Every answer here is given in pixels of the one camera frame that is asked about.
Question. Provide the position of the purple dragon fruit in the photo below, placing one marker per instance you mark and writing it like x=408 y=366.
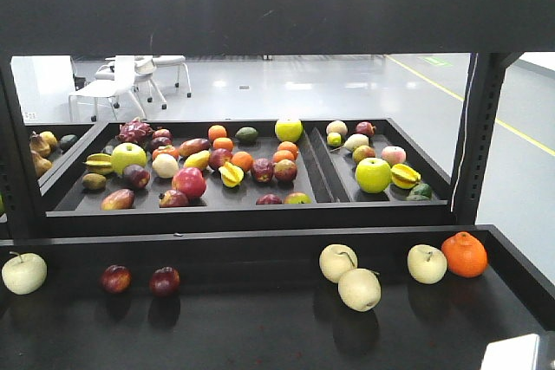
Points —
x=136 y=131

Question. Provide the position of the yellow green apple back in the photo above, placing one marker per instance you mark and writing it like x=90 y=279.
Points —
x=289 y=129

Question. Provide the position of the yellow starfruit centre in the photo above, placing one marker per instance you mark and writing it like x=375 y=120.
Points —
x=231 y=174

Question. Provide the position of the yellow starfruit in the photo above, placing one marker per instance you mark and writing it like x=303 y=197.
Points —
x=404 y=176
x=231 y=174

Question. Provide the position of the dark produce display stand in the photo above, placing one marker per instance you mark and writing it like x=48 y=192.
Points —
x=251 y=294

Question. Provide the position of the big red apple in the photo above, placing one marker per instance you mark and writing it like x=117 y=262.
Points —
x=190 y=181

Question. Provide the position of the big green apple right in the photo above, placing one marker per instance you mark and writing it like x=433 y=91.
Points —
x=373 y=175

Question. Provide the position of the big green apple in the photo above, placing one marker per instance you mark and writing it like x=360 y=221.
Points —
x=373 y=175
x=126 y=154

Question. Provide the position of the pale pear centre back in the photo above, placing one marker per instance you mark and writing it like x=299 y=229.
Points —
x=335 y=260

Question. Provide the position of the yellow starfruit right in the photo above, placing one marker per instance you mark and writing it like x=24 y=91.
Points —
x=404 y=176

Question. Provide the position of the big green apple left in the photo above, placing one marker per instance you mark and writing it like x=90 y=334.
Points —
x=126 y=154

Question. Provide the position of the pale pear centre front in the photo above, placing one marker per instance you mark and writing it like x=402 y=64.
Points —
x=360 y=289

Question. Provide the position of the dark red plum right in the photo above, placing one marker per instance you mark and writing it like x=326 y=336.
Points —
x=164 y=281

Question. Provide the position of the dark red plum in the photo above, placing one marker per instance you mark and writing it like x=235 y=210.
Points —
x=164 y=281
x=115 y=279

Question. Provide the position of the white office chair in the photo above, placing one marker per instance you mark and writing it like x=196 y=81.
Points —
x=123 y=83

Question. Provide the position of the pale pear right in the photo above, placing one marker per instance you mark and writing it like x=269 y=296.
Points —
x=426 y=264

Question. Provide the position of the dark red plum left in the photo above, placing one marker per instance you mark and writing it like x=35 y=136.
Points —
x=115 y=279

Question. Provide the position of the orange tangerine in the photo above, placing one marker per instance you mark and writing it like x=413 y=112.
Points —
x=466 y=255

